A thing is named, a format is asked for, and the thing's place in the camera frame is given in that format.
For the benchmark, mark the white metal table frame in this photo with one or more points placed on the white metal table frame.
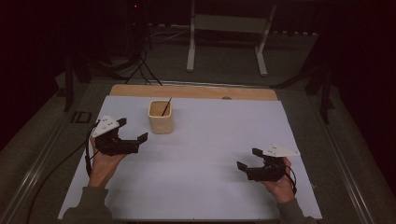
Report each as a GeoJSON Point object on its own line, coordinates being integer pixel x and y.
{"type": "Point", "coordinates": [230, 23]}

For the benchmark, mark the thin black pen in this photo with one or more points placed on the thin black pen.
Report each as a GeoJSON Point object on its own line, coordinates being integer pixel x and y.
{"type": "Point", "coordinates": [166, 107]}

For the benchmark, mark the metal floor rail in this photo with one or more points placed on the metal floor rail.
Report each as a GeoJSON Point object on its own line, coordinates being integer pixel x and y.
{"type": "Point", "coordinates": [342, 169]}
{"type": "Point", "coordinates": [37, 169]}

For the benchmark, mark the pale sheet mat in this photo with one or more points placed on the pale sheet mat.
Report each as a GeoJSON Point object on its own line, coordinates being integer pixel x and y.
{"type": "Point", "coordinates": [193, 186]}

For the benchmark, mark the person's right hand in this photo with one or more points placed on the person's right hand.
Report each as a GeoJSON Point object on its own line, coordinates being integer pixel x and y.
{"type": "Point", "coordinates": [281, 189]}

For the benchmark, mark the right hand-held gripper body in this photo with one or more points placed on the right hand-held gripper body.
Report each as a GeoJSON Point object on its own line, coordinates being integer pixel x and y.
{"type": "Point", "coordinates": [280, 151]}

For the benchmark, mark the black stand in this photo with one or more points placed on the black stand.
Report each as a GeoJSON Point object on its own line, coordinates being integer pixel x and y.
{"type": "Point", "coordinates": [69, 84]}
{"type": "Point", "coordinates": [325, 96]}

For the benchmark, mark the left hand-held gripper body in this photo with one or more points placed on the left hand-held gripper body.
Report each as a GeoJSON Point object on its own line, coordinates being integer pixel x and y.
{"type": "Point", "coordinates": [106, 126]}

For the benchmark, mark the person's left hand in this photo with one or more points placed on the person's left hand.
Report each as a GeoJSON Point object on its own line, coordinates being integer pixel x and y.
{"type": "Point", "coordinates": [102, 168]}

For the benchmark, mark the beige wooden pen cup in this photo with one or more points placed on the beige wooden pen cup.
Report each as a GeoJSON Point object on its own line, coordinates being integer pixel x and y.
{"type": "Point", "coordinates": [160, 124]}

